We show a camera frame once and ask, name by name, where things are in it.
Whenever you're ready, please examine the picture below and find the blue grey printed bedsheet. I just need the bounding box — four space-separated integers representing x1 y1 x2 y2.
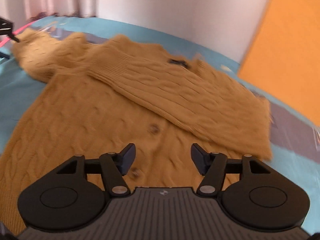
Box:
1 16 319 233

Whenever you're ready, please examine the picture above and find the pink mattress edge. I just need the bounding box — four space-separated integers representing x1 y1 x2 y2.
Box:
0 21 35 47

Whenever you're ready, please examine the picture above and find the orange headboard panel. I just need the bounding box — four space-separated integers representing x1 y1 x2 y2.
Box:
238 0 319 126

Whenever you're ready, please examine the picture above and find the mustard cable-knit sweater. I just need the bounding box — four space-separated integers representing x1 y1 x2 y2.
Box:
1 29 272 233

